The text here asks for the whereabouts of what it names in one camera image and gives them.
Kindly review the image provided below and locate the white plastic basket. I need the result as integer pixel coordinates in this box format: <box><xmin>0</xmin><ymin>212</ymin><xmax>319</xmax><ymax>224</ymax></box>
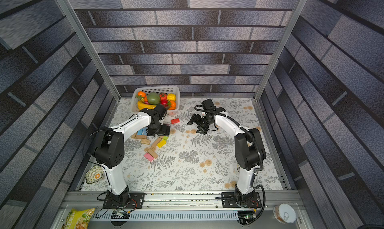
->
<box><xmin>131</xmin><ymin>86</ymin><xmax>180</xmax><ymax>115</ymax></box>

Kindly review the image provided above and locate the white lidded cup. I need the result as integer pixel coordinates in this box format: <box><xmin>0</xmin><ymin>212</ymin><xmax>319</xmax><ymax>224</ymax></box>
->
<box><xmin>273</xmin><ymin>204</ymin><xmax>297</xmax><ymax>224</ymax></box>

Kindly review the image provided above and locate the red block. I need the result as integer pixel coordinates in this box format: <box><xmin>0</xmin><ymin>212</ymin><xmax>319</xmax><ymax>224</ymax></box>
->
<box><xmin>171</xmin><ymin>118</ymin><xmax>180</xmax><ymax>125</ymax></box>

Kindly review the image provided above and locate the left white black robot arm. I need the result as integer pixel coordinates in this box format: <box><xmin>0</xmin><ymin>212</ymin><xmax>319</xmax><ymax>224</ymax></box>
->
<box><xmin>92</xmin><ymin>105</ymin><xmax>171</xmax><ymax>208</ymax></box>

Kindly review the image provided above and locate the wood block near blue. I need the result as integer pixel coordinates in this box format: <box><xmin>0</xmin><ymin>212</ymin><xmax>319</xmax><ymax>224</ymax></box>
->
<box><xmin>131</xmin><ymin>133</ymin><xmax>147</xmax><ymax>140</ymax></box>

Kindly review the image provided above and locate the orange toy fruit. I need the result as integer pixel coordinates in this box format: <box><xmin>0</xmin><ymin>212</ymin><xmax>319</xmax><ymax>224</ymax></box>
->
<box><xmin>137</xmin><ymin>91</ymin><xmax>146</xmax><ymax>98</ymax></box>

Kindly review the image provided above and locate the yellow block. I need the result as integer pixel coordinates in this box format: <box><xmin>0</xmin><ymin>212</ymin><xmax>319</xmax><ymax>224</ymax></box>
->
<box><xmin>157</xmin><ymin>140</ymin><xmax>167</xmax><ymax>148</ymax></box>

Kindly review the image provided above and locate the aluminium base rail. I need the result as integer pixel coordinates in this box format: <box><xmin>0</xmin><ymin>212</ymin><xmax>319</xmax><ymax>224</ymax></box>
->
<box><xmin>51</xmin><ymin>191</ymin><xmax>313</xmax><ymax>229</ymax></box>

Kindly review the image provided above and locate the yellow toy pepper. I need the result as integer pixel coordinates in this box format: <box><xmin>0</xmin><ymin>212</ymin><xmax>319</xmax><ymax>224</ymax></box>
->
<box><xmin>167</xmin><ymin>94</ymin><xmax>176</xmax><ymax>102</ymax></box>

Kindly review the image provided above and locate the natural wood block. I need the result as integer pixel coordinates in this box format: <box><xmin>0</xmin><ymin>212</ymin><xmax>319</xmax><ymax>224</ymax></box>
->
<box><xmin>151</xmin><ymin>138</ymin><xmax>163</xmax><ymax>149</ymax></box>
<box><xmin>147</xmin><ymin>149</ymin><xmax>159</xmax><ymax>159</ymax></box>

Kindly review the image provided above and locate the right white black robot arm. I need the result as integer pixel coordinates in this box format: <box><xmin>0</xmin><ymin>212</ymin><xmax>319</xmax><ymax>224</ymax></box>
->
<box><xmin>187</xmin><ymin>99</ymin><xmax>266</xmax><ymax>207</ymax></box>

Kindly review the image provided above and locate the pink block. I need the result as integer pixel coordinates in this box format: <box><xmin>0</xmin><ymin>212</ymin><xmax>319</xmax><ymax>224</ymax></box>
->
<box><xmin>144</xmin><ymin>153</ymin><xmax>154</xmax><ymax>162</ymax></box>

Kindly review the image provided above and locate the green snack bag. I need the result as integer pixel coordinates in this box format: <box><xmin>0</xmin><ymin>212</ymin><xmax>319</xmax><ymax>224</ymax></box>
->
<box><xmin>61</xmin><ymin>208</ymin><xmax>95</xmax><ymax>229</ymax></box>

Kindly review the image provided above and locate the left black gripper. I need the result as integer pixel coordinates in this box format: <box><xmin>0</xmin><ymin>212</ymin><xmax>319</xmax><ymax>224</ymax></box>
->
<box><xmin>150</xmin><ymin>121</ymin><xmax>172</xmax><ymax>136</ymax></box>

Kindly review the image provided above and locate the green toy mango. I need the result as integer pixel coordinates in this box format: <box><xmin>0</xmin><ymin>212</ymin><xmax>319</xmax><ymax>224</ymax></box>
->
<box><xmin>147</xmin><ymin>93</ymin><xmax>161</xmax><ymax>105</ymax></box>

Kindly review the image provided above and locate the yellow toy banana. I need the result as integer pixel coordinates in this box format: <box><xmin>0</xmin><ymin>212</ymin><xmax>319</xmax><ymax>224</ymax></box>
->
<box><xmin>137</xmin><ymin>101</ymin><xmax>156</xmax><ymax>111</ymax></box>

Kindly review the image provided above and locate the patterned ceramic bowl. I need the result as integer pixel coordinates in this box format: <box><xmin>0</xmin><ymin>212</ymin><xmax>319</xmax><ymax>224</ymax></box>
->
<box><xmin>85</xmin><ymin>165</ymin><xmax>104</xmax><ymax>184</ymax></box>

